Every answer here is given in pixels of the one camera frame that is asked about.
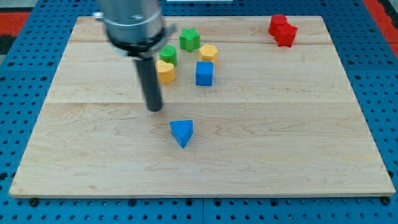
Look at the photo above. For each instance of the blue cube block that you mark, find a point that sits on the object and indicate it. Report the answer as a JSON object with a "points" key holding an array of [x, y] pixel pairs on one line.
{"points": [[204, 73]]}

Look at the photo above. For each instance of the yellow heart block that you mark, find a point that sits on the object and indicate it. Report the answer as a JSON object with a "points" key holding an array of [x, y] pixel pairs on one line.
{"points": [[165, 71]]}

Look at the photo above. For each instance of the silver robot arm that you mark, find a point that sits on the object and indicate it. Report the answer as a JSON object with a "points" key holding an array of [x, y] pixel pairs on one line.
{"points": [[135, 26]]}

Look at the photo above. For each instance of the red star block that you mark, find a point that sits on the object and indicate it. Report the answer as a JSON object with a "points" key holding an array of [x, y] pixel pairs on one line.
{"points": [[285, 35]]}

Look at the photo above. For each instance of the light wooden board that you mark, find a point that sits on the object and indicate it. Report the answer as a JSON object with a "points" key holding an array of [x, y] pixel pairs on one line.
{"points": [[277, 122]]}

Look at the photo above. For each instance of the yellow hexagon block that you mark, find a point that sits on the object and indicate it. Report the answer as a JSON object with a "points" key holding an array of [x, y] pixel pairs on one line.
{"points": [[208, 53]]}

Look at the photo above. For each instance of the green cylinder block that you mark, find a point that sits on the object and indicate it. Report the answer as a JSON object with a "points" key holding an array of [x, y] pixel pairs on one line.
{"points": [[169, 54]]}

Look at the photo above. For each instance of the red cylinder block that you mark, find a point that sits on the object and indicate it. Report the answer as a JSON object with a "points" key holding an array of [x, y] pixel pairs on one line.
{"points": [[276, 21]]}

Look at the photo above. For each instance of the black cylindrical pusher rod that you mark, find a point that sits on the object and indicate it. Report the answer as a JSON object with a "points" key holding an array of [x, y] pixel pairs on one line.
{"points": [[149, 82]]}

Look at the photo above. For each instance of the green star block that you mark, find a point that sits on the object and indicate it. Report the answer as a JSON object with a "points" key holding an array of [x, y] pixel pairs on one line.
{"points": [[189, 39]]}

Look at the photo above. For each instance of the blue triangle block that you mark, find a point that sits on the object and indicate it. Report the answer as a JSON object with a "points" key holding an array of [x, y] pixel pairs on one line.
{"points": [[182, 131]]}

